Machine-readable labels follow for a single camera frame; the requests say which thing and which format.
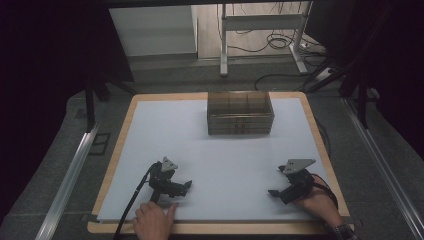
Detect white power strip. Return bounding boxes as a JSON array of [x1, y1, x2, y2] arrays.
[[299, 40, 327, 55]]

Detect coiled black floor cable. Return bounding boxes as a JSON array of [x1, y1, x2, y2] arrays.
[[265, 30, 296, 50]]

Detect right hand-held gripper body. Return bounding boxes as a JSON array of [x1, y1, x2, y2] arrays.
[[279, 158, 317, 206]]

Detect white metal desk frame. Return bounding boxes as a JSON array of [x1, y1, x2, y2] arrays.
[[219, 2, 313, 78]]

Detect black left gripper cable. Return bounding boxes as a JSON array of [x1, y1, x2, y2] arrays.
[[112, 161, 162, 240]]

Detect brown compartment box with drawers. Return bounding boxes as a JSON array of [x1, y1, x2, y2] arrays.
[[206, 91, 275, 136]]

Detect black stand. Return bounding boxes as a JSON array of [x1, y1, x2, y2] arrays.
[[338, 58, 372, 130], [83, 74, 113, 134]]

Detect aluminium rail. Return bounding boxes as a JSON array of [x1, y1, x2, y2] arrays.
[[34, 122, 102, 240], [342, 96, 424, 240]]

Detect person's right hand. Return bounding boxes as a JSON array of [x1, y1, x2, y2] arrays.
[[293, 174, 344, 228]]

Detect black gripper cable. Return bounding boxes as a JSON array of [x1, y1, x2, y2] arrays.
[[112, 161, 162, 240], [309, 173, 340, 211]]

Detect white board with wooden frame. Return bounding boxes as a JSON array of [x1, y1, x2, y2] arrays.
[[96, 98, 335, 222]]

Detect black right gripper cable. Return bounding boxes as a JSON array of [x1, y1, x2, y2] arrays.
[[309, 173, 340, 211]]

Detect dark wristband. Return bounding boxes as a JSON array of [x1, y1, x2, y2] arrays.
[[324, 222, 361, 240]]

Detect long black floor cable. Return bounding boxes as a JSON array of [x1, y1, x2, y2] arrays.
[[254, 71, 323, 92]]

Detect white panel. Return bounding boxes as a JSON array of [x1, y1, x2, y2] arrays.
[[108, 5, 198, 58]]

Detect dark floor frame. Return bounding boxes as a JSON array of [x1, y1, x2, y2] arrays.
[[88, 132, 112, 157]]

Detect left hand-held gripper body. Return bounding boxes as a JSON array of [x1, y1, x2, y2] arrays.
[[148, 156, 183, 205]]

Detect person's left hand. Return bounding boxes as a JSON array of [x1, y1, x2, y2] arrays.
[[132, 200, 178, 240]]

